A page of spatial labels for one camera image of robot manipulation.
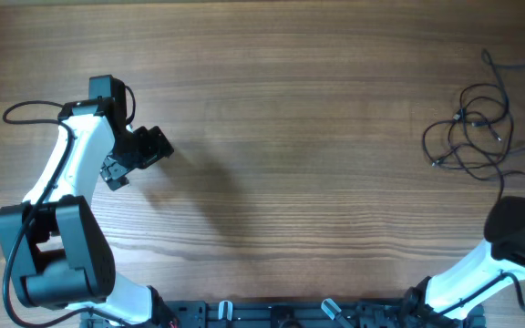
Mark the thin black micro-USB cable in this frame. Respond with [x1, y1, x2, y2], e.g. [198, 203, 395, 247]
[444, 95, 525, 204]

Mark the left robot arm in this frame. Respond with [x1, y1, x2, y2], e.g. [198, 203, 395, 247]
[0, 75, 180, 327]

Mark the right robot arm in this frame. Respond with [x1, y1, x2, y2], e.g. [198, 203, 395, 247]
[398, 196, 525, 327]

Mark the left camera cable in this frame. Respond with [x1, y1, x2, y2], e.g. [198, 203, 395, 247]
[1, 100, 122, 328]

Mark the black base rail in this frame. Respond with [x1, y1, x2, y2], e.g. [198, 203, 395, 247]
[79, 298, 487, 328]

